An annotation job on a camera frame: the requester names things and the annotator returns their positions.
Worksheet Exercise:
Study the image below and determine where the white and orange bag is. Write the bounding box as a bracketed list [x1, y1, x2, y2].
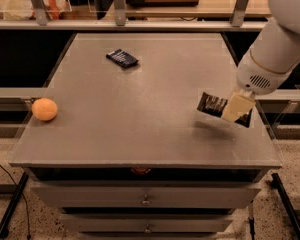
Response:
[2, 0, 69, 20]

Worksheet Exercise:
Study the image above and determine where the lower drawer with knob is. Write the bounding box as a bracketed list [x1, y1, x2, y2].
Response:
[60, 214, 232, 233]

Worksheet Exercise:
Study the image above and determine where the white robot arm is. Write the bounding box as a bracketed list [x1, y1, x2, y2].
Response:
[221, 0, 300, 122]

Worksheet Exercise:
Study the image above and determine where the blue blueberry rxbar wrapper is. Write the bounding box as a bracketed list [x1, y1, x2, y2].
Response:
[106, 49, 138, 69]

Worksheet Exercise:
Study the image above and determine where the black right floor rail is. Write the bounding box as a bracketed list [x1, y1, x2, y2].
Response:
[271, 173, 300, 240]

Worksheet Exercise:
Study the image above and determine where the black left floor rail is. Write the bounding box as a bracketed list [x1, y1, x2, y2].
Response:
[0, 173, 28, 239]

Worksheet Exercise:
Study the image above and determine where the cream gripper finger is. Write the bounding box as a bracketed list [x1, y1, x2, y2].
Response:
[221, 89, 256, 122]

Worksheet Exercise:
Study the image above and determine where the dark chocolate rxbar wrapper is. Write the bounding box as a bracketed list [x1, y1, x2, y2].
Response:
[197, 92, 252, 128]

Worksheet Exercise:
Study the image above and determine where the grey drawer cabinet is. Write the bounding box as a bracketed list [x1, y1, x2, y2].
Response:
[12, 33, 281, 240]

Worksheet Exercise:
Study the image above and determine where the orange fruit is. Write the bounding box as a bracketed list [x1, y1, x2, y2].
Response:
[31, 98, 58, 121]

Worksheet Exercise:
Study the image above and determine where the black floor rail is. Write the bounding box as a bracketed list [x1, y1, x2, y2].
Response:
[0, 173, 28, 239]
[271, 173, 300, 240]

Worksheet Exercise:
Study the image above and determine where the drawer with knob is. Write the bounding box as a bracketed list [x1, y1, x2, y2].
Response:
[32, 183, 261, 209]
[60, 214, 232, 233]

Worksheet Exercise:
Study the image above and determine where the metal shelf rail frame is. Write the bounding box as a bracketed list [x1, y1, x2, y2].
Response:
[0, 0, 271, 32]

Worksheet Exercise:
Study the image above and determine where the black floor cable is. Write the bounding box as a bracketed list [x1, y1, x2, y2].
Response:
[0, 149, 32, 240]

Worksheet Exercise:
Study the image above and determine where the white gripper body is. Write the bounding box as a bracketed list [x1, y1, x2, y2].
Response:
[236, 50, 292, 95]

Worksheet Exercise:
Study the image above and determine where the upper drawer with knob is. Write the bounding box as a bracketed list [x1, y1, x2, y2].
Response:
[32, 183, 261, 209]

